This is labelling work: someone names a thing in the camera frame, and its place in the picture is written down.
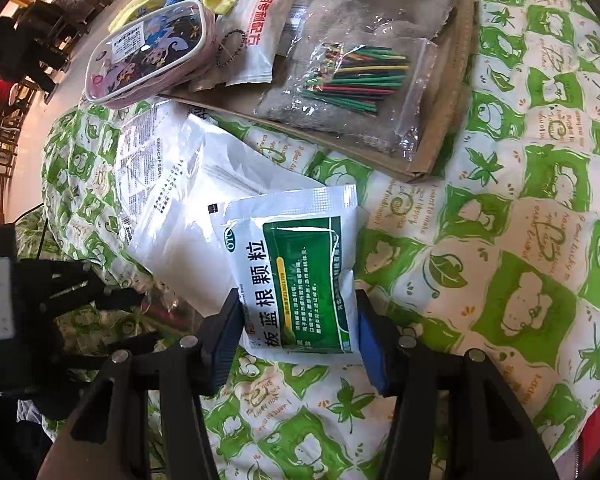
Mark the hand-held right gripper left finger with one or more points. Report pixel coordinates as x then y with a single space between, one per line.
227 340

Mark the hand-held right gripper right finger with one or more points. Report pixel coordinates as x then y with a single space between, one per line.
375 355

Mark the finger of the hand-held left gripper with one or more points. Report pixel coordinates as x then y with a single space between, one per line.
95 357
80 290

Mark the green and white sachet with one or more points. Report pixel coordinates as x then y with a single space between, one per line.
290 270

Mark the white bag with foam sheet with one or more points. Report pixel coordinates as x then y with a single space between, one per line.
190 240

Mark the grey printed sachet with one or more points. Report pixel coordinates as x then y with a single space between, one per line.
145 160

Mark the cardboard box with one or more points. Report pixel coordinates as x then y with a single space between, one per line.
430 150

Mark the clear cartoon print pouch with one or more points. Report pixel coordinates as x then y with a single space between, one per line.
145 55

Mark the red and white packet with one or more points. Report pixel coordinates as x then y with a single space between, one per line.
260 35

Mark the grey towel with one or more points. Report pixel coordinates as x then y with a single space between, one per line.
380 15

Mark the dark wooden chair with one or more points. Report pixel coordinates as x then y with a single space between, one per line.
0 160
60 10

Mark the green and white printed blanket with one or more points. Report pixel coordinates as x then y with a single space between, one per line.
505 210

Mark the dark cloth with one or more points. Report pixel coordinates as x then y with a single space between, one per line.
20 55

